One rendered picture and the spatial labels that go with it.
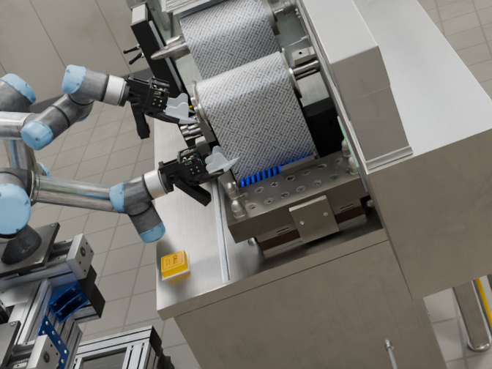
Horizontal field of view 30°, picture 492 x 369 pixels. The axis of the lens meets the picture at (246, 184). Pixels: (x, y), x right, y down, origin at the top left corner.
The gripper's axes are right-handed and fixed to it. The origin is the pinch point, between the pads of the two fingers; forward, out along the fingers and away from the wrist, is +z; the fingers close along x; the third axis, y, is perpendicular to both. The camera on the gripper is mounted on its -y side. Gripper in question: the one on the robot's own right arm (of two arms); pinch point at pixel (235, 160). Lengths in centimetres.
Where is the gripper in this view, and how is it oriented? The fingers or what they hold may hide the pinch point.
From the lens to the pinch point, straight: 249.1
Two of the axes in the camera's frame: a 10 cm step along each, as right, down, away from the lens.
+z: 9.3, -3.5, -1.1
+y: -3.5, -7.9, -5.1
